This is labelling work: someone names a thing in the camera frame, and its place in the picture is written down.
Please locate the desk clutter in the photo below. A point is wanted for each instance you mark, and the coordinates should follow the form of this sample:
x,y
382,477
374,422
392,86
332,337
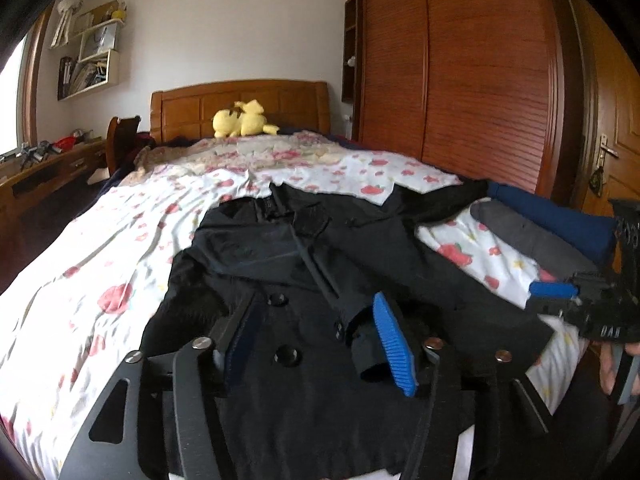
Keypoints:
x,y
42,150

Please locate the black coat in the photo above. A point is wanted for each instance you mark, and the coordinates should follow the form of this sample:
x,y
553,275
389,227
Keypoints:
x,y
300,270

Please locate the beige floral quilt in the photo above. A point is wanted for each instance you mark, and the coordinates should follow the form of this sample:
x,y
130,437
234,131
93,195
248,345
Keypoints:
x,y
240,152

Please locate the white hanging plush toy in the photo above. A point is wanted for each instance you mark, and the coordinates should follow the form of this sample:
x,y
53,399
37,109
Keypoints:
x,y
67,10

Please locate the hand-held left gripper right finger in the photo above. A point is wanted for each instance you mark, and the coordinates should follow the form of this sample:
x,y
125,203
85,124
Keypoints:
x,y
395,345

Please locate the large white wall shelf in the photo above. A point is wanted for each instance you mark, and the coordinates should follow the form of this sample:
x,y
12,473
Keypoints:
x,y
87,75

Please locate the small white wall shelf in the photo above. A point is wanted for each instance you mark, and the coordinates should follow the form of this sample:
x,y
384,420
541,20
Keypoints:
x,y
100,27

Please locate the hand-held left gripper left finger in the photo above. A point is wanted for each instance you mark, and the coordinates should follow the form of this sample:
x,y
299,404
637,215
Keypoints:
x,y
239,347

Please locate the wooden headboard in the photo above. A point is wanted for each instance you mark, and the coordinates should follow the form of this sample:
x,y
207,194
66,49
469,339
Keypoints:
x,y
190,107

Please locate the blue folded cloth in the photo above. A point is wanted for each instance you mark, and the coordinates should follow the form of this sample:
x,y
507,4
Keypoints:
x,y
555,217

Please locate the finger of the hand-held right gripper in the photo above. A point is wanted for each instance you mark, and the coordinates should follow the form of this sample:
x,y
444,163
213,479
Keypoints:
x,y
550,290

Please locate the window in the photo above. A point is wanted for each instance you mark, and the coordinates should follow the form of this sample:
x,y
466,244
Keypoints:
x,y
12,105

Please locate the yellow plush toy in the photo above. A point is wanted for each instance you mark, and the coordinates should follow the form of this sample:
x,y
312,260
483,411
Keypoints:
x,y
240,122

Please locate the wooden door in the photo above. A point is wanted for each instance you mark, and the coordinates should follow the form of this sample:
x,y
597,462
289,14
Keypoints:
x,y
617,85

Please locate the hanging keys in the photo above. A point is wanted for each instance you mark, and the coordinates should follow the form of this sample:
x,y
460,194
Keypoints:
x,y
596,182

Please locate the wooden wardrobe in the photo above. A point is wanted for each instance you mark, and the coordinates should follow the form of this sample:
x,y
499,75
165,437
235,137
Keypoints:
x,y
465,70

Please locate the wooden chair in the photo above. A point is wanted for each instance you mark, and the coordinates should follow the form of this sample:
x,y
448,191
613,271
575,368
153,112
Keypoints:
x,y
120,140

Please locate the person's right hand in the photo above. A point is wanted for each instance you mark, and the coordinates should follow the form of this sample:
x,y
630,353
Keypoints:
x,y
608,370

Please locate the bed with floral sheet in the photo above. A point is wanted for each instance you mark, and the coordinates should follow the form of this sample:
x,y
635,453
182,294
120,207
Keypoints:
x,y
100,270

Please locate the wooden desk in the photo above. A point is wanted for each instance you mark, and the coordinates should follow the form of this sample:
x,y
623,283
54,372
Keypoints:
x,y
45,175

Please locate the grey folded cloth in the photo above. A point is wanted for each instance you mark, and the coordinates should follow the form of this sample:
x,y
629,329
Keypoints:
x,y
530,237

